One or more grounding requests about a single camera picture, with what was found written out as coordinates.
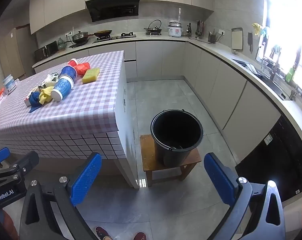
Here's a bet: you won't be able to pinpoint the beige cutting board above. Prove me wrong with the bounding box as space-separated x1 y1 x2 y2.
231 27 244 50

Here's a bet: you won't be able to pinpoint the wooden door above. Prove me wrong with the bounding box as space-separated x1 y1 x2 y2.
0 24 33 80

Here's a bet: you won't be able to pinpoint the checkered table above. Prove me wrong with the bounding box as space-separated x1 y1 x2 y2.
0 50 128 160

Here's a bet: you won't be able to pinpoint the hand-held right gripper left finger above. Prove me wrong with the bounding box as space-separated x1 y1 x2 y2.
19 152 103 240

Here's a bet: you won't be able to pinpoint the metal faucet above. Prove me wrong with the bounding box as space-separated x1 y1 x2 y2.
267 57 281 80

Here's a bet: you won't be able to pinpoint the black gas stove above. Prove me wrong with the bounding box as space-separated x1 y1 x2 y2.
92 32 137 43

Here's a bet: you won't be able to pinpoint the black frying pan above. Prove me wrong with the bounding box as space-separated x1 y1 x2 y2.
87 30 113 38

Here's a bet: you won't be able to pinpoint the black range hood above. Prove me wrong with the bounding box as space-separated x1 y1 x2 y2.
85 0 141 22

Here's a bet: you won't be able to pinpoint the metal utensil rack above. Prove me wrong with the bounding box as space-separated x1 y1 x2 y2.
195 20 205 39

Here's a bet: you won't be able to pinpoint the blue cloth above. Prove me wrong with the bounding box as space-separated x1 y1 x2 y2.
29 91 42 113

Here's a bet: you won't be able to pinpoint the green bottle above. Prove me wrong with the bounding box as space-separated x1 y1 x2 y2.
285 66 296 83

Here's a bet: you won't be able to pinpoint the yellow sponge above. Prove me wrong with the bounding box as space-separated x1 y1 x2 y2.
81 67 101 84

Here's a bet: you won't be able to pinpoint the island socket panel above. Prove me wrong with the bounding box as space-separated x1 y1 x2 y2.
122 87 128 113

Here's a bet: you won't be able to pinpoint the yellow cloth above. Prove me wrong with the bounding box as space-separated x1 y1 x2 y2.
39 86 55 105

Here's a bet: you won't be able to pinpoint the person's left shoe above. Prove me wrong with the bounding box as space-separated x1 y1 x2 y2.
95 226 113 240

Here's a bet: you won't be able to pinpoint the kitchen window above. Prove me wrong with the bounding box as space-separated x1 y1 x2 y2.
256 0 302 85

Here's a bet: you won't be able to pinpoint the black microwave oven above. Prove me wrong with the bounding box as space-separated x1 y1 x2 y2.
34 41 59 62

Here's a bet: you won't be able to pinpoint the yellow rubber glove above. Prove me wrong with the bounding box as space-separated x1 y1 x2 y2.
252 22 262 37

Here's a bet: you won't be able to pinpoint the black built-in dishwasher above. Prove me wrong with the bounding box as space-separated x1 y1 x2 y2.
234 115 302 202

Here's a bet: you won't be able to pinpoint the beige kitchen cabinets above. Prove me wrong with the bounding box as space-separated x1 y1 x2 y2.
29 0 215 35
32 40 289 155

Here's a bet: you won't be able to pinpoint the kitchen sink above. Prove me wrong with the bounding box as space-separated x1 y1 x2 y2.
232 59 292 101

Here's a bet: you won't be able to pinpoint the beige upper kitchen cabinets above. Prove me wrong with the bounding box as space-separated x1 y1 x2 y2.
29 0 215 35

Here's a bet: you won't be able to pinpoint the white red packet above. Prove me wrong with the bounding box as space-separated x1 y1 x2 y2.
24 90 39 105

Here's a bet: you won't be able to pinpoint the dark chopstick holder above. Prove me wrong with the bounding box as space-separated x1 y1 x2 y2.
207 29 218 43

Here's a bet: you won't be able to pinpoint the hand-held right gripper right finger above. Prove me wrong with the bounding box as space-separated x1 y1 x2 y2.
203 152 286 240

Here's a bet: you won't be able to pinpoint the wok with glass lid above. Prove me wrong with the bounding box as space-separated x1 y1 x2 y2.
72 31 90 43

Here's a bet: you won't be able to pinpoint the clear plastic bag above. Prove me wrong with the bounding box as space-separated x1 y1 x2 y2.
44 74 57 87

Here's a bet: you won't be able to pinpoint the orange red wrapper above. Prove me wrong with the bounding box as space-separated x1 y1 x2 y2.
74 62 91 75

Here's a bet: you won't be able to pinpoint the beige lower kitchen cabinets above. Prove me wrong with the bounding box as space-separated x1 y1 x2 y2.
32 40 289 155

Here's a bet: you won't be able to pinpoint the black plastic bucket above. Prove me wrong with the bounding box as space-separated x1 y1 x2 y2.
150 109 204 167

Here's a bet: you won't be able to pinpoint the blue white box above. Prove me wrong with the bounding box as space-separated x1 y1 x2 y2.
2 74 18 95

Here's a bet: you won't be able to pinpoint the dark blue paper cup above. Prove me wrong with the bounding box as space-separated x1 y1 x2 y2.
60 66 78 79

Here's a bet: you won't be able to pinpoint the black kettle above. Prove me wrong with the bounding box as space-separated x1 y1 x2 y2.
144 19 163 34

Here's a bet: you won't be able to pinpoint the white rice cooker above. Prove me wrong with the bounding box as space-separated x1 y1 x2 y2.
167 21 183 37

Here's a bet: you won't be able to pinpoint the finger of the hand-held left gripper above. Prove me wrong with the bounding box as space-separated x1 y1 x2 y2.
0 147 11 167
0 151 40 180

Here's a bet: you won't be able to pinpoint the light blue patterned paper cup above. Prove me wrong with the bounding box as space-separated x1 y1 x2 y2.
50 76 74 102

